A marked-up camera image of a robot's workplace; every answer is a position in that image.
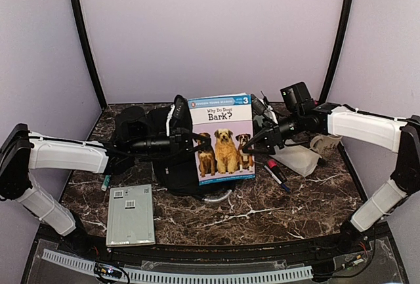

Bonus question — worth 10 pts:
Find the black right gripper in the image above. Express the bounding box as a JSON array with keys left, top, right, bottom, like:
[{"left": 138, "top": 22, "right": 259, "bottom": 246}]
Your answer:
[{"left": 237, "top": 110, "right": 303, "bottom": 155}]

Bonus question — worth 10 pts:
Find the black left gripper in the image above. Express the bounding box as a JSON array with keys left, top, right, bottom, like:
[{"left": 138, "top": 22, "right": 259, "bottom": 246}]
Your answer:
[{"left": 128, "top": 126, "right": 211, "bottom": 161}]

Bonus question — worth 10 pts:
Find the dog picture book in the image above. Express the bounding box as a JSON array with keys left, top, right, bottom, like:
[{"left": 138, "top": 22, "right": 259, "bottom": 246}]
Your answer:
[{"left": 188, "top": 93, "right": 255, "bottom": 186}]

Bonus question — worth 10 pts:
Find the black student bag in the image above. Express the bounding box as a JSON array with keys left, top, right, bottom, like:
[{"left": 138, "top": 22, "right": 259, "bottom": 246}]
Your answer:
[{"left": 111, "top": 105, "right": 236, "bottom": 203}]

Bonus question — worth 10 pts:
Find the grey notebook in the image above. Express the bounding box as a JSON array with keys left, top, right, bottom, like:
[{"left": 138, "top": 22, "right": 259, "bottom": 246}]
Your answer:
[{"left": 106, "top": 184, "right": 156, "bottom": 248}]

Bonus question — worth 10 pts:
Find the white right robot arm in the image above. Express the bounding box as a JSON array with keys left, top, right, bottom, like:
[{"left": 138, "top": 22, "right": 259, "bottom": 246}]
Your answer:
[{"left": 243, "top": 100, "right": 419, "bottom": 254}]

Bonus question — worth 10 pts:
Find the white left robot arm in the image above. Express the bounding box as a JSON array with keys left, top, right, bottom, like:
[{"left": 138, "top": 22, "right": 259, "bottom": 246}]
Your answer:
[{"left": 1, "top": 123, "right": 211, "bottom": 255}]

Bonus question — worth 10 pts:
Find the white pouch bag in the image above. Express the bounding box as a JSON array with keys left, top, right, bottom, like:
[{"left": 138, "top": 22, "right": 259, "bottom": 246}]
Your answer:
[{"left": 270, "top": 146, "right": 321, "bottom": 177}]

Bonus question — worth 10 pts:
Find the red black marker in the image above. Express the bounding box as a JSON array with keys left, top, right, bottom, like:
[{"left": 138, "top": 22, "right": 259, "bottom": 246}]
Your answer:
[{"left": 266, "top": 159, "right": 287, "bottom": 182}]

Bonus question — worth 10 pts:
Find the beige ceramic mug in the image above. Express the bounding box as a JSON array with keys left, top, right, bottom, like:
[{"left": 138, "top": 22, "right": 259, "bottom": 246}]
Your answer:
[{"left": 310, "top": 134, "right": 342, "bottom": 159}]

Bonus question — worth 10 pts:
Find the green white marker pen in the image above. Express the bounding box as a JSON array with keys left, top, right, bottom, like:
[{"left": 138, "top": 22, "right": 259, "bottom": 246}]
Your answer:
[{"left": 101, "top": 174, "right": 112, "bottom": 192}]

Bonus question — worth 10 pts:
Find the small circuit board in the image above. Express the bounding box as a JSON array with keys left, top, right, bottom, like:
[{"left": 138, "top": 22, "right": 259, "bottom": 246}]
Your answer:
[{"left": 94, "top": 263, "right": 123, "bottom": 279}]

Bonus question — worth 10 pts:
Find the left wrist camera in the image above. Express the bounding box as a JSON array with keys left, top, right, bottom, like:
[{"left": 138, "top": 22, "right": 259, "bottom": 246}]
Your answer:
[{"left": 165, "top": 95, "right": 188, "bottom": 136}]

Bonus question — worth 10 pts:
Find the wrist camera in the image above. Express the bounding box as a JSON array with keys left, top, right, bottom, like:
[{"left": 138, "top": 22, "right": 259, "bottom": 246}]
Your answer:
[
  {"left": 280, "top": 81, "right": 316, "bottom": 113},
  {"left": 165, "top": 95, "right": 188, "bottom": 136}
]

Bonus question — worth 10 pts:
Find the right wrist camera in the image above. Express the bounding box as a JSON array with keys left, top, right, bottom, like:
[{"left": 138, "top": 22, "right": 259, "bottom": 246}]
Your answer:
[{"left": 280, "top": 81, "right": 316, "bottom": 113}]

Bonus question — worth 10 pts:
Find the white slotted cable duct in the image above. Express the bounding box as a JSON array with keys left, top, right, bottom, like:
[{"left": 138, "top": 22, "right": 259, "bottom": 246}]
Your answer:
[{"left": 41, "top": 249, "right": 313, "bottom": 283}]

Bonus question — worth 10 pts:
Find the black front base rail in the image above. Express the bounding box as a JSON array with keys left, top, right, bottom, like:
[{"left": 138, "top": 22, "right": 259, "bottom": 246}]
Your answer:
[{"left": 26, "top": 222, "right": 400, "bottom": 268}]

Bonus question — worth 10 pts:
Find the right black corner post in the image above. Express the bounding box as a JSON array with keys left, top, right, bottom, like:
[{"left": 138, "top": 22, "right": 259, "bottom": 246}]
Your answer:
[{"left": 318, "top": 0, "right": 352, "bottom": 104}]

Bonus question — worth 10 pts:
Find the black corner post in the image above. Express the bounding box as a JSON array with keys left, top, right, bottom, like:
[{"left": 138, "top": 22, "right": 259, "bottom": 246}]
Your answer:
[
  {"left": 318, "top": 0, "right": 352, "bottom": 104},
  {"left": 70, "top": 0, "right": 108, "bottom": 110}
]

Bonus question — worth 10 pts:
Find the left black corner post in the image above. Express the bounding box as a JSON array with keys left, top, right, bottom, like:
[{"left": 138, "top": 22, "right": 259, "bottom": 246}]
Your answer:
[{"left": 70, "top": 0, "right": 108, "bottom": 110}]

